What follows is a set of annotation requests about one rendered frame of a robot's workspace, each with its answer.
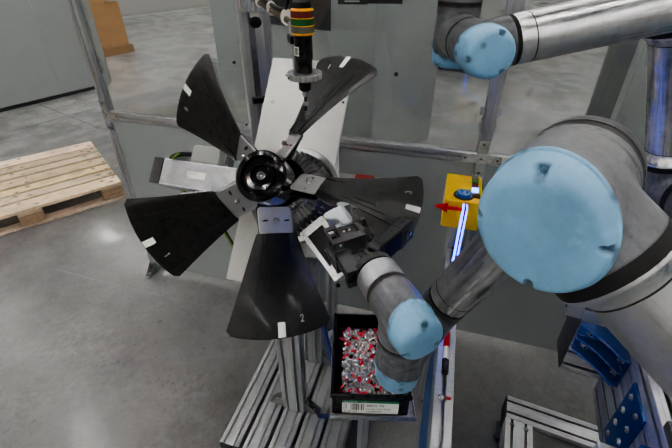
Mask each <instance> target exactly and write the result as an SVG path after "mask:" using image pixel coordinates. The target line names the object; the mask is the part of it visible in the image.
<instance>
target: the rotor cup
mask: <svg viewBox="0 0 672 448"><path fill-rule="evenodd" d="M259 171H263V172H264V173H265V178H264V179H263V180H258V179H257V178H256V174H257V173H258V172H259ZM301 174H305V172H304V170H303V169H302V167H301V166H300V165H299V164H298V163H296V162H295V161H294V160H292V159H291V160H286V159H283V158H281V157H280V156H279V155H277V154H276V153H274V152H272V151H269V150H257V151H254V152H251V153H250V154H248V155H247V156H245V157H244V158H243V159H242V161H241V162H240V164H239V166H238V168H237V171H236V184H237V187H238V190H239V191H240V193H241V194H242V195H243V196H244V197H245V198H246V199H248V200H250V201H252V202H255V203H258V205H259V206H258V207H290V209H291V211H293V210H295V209H296V208H297V207H298V206H299V205H300V204H301V203H302V201H303V200H304V198H299V197H292V196H289V194H290V192H291V191H292V189H291V188H290V186H291V185H292V184H293V183H294V181H295V180H296V179H297V178H298V177H299V176H300V175H301ZM287 178H288V179H289V180H291V181H292V182H291V184H290V183H288V182H286V180H287ZM264 202H266V203H269V204H271V205H266V204H264Z"/></svg>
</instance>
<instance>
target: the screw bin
mask: <svg viewBox="0 0 672 448"><path fill-rule="evenodd" d="M348 326H349V327H350V328H367V329H369V328H371V329H373V328H375V329H378V319H377V317H376V315H374V314H340V313H334V332H333V351H332V370H331V389H330V398H332V412H333V413H353V414H380V415H407V414H408V408H409V402H410V401H412V400H413V396H412V391H410V392H408V393H404V394H401V395H384V394H356V393H337V392H338V391H339V388H340V357H341V340H340V339H339V337H341V328H348Z"/></svg>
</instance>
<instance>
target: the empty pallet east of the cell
mask: <svg viewBox="0 0 672 448"><path fill-rule="evenodd" d="M96 191H100V192H101V194H102V197H100V198H98V199H95V200H91V201H88V202H85V203H82V204H78V205H75V206H72V207H69V208H65V209H62V210H59V211H56V212H52V213H49V214H44V211H43V209H42V207H44V206H49V205H52V204H56V203H59V202H62V201H66V200H69V199H72V198H76V197H79V196H83V195H86V194H89V193H93V192H96ZM125 197H126V196H125V193H124V190H123V187H122V183H121V181H120V180H119V178H118V177H117V176H116V175H115V173H114V172H113V170H112V169H111V168H110V166H109V165H108V164H107V162H106V161H105V160H104V158H103V157H102V156H101V154H100V153H99V152H98V150H97V149H96V148H95V147H94V145H93V144H92V142H91V141H89V142H85V143H80V144H76V145H72V146H67V147H63V148H59V149H54V150H50V151H45V152H41V153H37V154H33V155H28V156H24V157H20V158H15V159H11V160H7V161H2V162H0V220H2V219H5V218H9V217H12V216H15V215H17V217H18V219H19V221H20V222H19V223H16V224H13V225H10V226H7V227H3V228H0V237H3V236H5V235H7V234H10V233H13V232H16V231H20V230H23V229H26V228H29V227H33V226H36V225H39V224H43V223H47V222H50V221H53V220H57V219H60V218H63V217H66V216H69V215H73V214H76V213H79V212H82V211H85V210H88V209H91V208H94V207H97V206H100V205H104V204H107V203H110V202H113V201H116V200H119V199H122V198H125Z"/></svg>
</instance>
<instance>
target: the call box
mask: <svg viewBox="0 0 672 448"><path fill-rule="evenodd" d="M478 184H479V192H478V193H476V192H472V176H466V175H458V174H451V173H448V174H447V178H446V184H445V190H444V197H443V203H447V202H449V203H448V205H450V206H457V207H463V204H465V202H466V203H467V205H468V211H467V216H466V221H465V226H464V229H466V230H473V231H476V230H477V228H478V206H479V201H480V199H477V198H474V197H473V194H474V193H475V194H480V197H481V195H482V179H481V177H478ZM459 189H467V190H470V192H471V193H472V196H471V198H469V199H463V198H460V197H458V196H457V195H456V194H457V191H458V190H459ZM460 217H461V211H454V210H447V212H445V211H443V210H442V214H441V223H440V224H441V225H442V226H447V227H454V228H458V227H459V222H460Z"/></svg>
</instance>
